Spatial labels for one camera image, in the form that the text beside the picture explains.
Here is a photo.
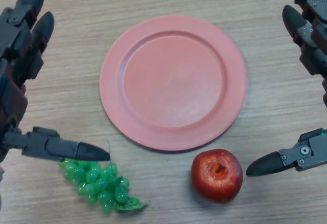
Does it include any green plastic grape bunch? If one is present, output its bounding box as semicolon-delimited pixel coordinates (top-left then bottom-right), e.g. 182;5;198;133
58;138;153;214

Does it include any red apple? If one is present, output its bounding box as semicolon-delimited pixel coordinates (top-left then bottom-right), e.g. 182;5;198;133
191;148;244;204

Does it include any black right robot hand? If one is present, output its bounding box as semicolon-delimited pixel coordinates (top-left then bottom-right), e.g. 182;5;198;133
245;0;327;177

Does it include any pink round plate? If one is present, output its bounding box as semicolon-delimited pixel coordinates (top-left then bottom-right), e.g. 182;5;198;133
99;14;248;152

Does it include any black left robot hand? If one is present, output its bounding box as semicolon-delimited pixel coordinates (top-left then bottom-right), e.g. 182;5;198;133
0;0;111;162

